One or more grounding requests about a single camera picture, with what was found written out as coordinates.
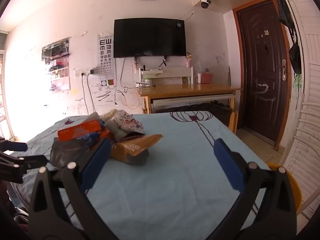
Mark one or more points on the light blue printed bed sheet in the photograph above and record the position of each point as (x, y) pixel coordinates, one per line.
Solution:
(162, 180)

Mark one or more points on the pink vase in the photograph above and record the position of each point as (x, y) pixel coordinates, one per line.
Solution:
(188, 60)

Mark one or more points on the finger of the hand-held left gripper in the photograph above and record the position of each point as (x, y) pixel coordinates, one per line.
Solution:
(15, 146)
(27, 162)

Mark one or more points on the dark brown door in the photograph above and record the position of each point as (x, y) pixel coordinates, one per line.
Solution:
(262, 72)

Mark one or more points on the yellow-brown plastic bag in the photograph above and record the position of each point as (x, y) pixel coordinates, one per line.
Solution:
(135, 150)

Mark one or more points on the eye chart poster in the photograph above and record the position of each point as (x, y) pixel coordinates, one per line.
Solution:
(106, 60)

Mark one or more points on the red tissue box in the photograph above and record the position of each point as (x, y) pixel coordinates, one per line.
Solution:
(206, 78)

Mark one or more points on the black plug charger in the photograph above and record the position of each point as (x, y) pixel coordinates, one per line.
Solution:
(92, 71)

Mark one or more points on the green white jar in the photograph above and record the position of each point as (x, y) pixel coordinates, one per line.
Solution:
(148, 82)

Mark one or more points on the black plastic bag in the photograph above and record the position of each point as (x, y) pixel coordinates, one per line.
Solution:
(65, 152)

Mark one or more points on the black wall television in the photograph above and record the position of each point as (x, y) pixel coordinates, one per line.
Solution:
(150, 37)

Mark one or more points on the black hanging bag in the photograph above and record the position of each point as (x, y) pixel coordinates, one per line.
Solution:
(295, 55)

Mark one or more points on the clear acrylic wall organizer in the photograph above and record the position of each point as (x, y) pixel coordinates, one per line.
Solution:
(56, 65)

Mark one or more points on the white wall socket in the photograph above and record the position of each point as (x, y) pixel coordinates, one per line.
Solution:
(79, 73)

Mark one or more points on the white patterned paper bag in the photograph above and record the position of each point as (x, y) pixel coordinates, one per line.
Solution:
(125, 122)

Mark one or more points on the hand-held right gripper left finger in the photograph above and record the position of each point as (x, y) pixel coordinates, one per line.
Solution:
(97, 165)

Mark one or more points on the wooden desk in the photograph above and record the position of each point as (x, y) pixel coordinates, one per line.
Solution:
(187, 90)

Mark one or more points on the orange cardboard box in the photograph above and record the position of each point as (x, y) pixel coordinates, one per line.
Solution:
(80, 130)

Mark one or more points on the white louvered door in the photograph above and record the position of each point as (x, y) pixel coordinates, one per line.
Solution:
(311, 55)

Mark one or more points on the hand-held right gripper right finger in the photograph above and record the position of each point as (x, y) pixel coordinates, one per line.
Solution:
(228, 165)

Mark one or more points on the white desk shelf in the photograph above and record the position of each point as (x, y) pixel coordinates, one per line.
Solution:
(166, 73)

